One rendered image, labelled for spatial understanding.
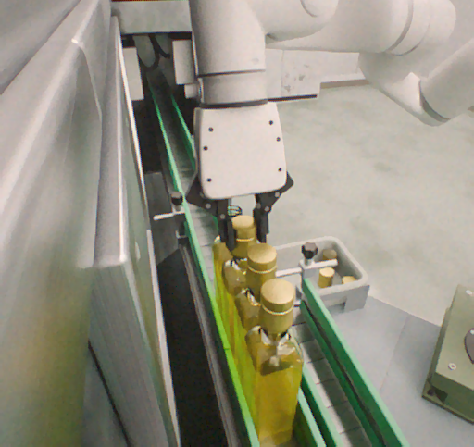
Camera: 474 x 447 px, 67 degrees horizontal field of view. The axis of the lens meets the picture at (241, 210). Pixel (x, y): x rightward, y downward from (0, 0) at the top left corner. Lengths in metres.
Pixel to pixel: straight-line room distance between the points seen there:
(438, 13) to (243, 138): 0.34
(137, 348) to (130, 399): 0.05
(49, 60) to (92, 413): 0.16
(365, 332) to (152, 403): 0.68
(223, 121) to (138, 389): 0.26
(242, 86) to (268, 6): 0.08
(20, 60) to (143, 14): 1.11
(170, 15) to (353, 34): 0.84
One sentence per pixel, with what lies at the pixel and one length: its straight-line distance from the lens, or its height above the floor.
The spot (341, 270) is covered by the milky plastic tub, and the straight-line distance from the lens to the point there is 0.96.
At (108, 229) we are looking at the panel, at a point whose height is 1.32.
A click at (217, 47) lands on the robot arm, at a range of 0.38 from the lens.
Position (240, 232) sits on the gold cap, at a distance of 0.44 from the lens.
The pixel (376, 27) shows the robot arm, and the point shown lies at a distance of 0.54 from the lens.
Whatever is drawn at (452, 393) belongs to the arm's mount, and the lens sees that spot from 0.81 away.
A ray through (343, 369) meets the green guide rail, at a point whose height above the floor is 0.92.
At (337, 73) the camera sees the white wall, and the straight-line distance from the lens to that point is 5.37.
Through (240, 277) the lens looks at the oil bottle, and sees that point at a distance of 0.48.
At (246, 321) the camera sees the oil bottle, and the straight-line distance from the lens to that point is 0.45.
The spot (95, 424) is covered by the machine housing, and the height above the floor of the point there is 1.24.
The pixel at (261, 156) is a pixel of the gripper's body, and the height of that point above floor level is 1.25.
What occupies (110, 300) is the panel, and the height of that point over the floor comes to 1.30.
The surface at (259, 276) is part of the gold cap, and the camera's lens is 0.41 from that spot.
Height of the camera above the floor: 1.43
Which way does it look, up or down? 35 degrees down
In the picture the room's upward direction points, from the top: straight up
